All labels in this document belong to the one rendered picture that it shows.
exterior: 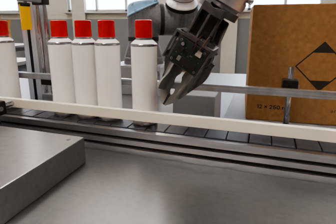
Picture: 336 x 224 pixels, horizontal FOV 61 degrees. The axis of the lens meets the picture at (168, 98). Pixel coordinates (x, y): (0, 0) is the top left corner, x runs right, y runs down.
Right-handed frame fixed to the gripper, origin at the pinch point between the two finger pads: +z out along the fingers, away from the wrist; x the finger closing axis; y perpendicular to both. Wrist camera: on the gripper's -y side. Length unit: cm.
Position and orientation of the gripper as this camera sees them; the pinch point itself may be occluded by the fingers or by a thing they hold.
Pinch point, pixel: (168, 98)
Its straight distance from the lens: 57.6
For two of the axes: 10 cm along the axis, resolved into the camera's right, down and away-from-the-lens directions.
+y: -3.1, 2.3, -9.2
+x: 8.2, 5.5, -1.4
